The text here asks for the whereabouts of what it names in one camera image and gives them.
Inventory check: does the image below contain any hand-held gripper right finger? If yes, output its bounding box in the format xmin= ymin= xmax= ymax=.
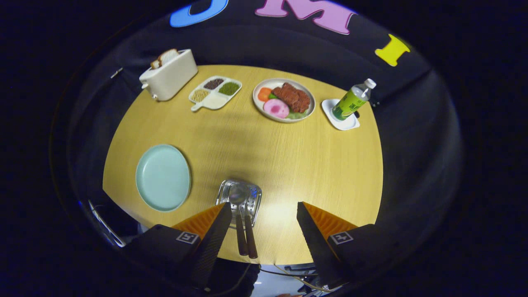
xmin=296 ymin=201 xmax=398 ymax=289

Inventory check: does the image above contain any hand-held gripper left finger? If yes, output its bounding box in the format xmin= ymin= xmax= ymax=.
xmin=120 ymin=201 xmax=233 ymax=289

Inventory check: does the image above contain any wooden handle metal fork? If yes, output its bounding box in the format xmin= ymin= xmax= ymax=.
xmin=243 ymin=198 xmax=259 ymax=259

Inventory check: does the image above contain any wooden handle metal spoon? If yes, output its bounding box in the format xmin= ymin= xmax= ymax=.
xmin=229 ymin=182 xmax=250 ymax=257

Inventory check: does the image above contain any perforated metal tray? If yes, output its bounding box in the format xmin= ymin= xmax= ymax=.
xmin=215 ymin=179 xmax=263 ymax=227

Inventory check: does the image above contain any pale green round plate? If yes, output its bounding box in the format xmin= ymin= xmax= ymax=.
xmin=135 ymin=144 xmax=192 ymax=212

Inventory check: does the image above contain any white square coaster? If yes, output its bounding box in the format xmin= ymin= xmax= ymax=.
xmin=321 ymin=98 xmax=361 ymax=131

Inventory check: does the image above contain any pink round ham slice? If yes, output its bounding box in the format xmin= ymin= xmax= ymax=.
xmin=263 ymin=99 xmax=290 ymax=119

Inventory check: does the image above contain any green label plastic bottle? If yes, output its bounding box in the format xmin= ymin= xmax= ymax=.
xmin=332 ymin=78 xmax=377 ymax=121

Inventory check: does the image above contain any white divided dish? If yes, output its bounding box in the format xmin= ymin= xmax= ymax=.
xmin=189 ymin=75 xmax=243 ymax=112

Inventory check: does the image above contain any white rice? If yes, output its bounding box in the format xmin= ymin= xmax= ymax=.
xmin=202 ymin=94 xmax=229 ymax=109

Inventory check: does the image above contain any white round food plate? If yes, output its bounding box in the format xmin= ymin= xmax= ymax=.
xmin=252 ymin=78 xmax=316 ymax=123

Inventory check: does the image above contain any brown meat steak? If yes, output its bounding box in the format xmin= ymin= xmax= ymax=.
xmin=272 ymin=82 xmax=311 ymax=113

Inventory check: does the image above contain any white toaster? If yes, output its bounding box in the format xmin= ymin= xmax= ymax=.
xmin=139 ymin=49 xmax=198 ymax=102

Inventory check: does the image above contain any white bread slice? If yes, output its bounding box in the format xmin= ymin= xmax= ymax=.
xmin=158 ymin=48 xmax=180 ymax=66

